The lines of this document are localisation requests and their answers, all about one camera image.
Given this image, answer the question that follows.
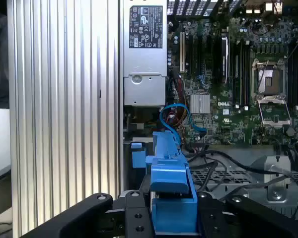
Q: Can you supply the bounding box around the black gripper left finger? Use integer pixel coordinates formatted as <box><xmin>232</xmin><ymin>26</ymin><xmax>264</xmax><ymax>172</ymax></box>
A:
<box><xmin>21</xmin><ymin>190</ymin><xmax>155</xmax><ymax>238</ymax></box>

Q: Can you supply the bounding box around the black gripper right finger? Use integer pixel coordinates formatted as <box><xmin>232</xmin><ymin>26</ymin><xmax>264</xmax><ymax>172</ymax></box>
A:
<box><xmin>197</xmin><ymin>191</ymin><xmax>298</xmax><ymax>238</ymax></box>

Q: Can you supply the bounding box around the hard disk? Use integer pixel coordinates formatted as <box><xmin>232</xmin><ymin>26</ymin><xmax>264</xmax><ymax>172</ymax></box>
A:
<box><xmin>145</xmin><ymin>130</ymin><xmax>198</xmax><ymax>236</ymax></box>

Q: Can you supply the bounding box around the black disk wire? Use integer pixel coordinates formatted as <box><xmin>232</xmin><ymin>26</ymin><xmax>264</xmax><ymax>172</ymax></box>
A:
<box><xmin>186</xmin><ymin>149</ymin><xmax>298</xmax><ymax>219</ymax></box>

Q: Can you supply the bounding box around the metal disk bay cage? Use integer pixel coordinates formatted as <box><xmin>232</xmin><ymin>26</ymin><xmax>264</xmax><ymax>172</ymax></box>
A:
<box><xmin>188</xmin><ymin>145</ymin><xmax>298</xmax><ymax>221</ymax></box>

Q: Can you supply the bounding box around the black RAM slot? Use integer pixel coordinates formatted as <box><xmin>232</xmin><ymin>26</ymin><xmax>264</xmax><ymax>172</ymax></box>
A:
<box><xmin>241</xmin><ymin>39</ymin><xmax>252</xmax><ymax>111</ymax></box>
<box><xmin>288</xmin><ymin>44</ymin><xmax>298</xmax><ymax>111</ymax></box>
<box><xmin>232</xmin><ymin>39</ymin><xmax>242</xmax><ymax>110</ymax></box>

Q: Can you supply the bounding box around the white expansion slot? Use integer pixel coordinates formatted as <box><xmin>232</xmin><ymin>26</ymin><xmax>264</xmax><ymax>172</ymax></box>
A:
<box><xmin>179</xmin><ymin>31</ymin><xmax>186</xmax><ymax>73</ymax></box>

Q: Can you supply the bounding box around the black open PC case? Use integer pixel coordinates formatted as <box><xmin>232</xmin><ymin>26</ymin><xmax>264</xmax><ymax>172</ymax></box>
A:
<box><xmin>118</xmin><ymin>0</ymin><xmax>298</xmax><ymax>222</ymax></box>

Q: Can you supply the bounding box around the green motherboard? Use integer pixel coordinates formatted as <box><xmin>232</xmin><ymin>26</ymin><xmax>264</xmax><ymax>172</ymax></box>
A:
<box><xmin>167</xmin><ymin>0</ymin><xmax>298</xmax><ymax>147</ymax></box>

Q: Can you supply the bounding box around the silver chipset heatsink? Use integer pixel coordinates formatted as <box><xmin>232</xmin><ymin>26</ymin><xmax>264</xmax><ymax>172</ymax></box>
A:
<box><xmin>190</xmin><ymin>94</ymin><xmax>212</xmax><ymax>115</ymax></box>

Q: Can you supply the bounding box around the metal socket cover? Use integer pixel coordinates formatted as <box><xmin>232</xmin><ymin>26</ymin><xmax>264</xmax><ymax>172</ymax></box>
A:
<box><xmin>257</xmin><ymin>96</ymin><xmax>293</xmax><ymax>127</ymax></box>

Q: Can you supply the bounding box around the silver power supply unit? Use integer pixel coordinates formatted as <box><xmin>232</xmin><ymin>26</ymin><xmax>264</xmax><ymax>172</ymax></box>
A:
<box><xmin>123</xmin><ymin>0</ymin><xmax>168</xmax><ymax>107</ymax></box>

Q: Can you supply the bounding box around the CPU socket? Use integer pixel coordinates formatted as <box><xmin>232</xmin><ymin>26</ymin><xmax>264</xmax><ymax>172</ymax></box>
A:
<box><xmin>251</xmin><ymin>59</ymin><xmax>288</xmax><ymax>97</ymax></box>

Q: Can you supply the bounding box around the thin metal locking lever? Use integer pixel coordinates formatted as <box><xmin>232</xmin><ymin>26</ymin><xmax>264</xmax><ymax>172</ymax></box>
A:
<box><xmin>256</xmin><ymin>61</ymin><xmax>270</xmax><ymax>91</ymax></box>

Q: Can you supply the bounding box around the person in dark clothes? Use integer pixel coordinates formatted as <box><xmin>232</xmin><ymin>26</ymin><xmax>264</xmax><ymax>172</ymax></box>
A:
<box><xmin>0</xmin><ymin>0</ymin><xmax>10</xmax><ymax>109</ymax></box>

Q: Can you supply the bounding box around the blue plastic bay bracket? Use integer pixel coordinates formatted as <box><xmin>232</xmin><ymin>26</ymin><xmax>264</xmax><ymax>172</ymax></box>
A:
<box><xmin>131</xmin><ymin>142</ymin><xmax>152</xmax><ymax>170</ymax></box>

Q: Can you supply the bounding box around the blue disk wire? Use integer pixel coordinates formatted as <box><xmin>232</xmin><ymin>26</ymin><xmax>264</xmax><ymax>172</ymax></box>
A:
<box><xmin>159</xmin><ymin>104</ymin><xmax>207</xmax><ymax>136</ymax></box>

